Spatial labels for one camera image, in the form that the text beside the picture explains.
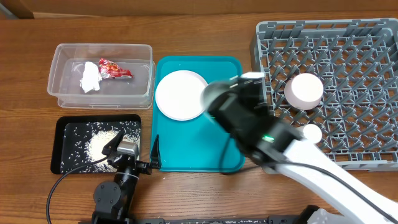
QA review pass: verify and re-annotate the large white plate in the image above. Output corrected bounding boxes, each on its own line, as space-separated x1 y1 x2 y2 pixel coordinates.
155 70 208 121

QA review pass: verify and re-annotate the pink white bowl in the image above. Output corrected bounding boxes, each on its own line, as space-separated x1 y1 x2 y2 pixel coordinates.
284 73 323 110

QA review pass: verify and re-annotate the clear plastic bin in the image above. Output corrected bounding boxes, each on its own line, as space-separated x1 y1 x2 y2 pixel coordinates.
47 44 155 110

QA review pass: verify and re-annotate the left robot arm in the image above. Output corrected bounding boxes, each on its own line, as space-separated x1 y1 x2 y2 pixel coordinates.
91 131 162 223

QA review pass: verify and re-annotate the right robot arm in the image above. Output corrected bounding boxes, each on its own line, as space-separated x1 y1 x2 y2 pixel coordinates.
201 78 397 223

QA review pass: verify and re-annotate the red ketchup packet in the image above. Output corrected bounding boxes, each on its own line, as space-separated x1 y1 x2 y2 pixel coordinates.
99 58 134 79

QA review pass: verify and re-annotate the small white cup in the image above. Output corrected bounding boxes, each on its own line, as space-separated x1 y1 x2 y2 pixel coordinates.
302 124 323 144

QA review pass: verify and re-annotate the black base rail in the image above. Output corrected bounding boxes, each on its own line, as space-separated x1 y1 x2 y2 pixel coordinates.
133 215 355 224

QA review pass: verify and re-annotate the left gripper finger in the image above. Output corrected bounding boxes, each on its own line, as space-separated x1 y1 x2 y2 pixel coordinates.
101 131 124 156
150 134 161 170

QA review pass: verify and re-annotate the pile of rice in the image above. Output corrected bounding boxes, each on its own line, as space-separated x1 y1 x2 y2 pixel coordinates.
60 121 141 174

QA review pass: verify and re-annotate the white napkin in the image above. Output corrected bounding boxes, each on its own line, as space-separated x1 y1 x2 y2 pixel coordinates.
80 62 102 93

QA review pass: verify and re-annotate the teal serving tray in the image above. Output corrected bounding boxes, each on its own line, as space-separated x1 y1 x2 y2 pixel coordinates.
151 56 245 172

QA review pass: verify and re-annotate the black tray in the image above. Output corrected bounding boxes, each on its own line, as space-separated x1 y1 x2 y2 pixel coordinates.
50 114 141 174

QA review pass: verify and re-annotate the grey dishwasher rack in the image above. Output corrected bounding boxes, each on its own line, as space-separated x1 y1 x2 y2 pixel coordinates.
251 18 397 172

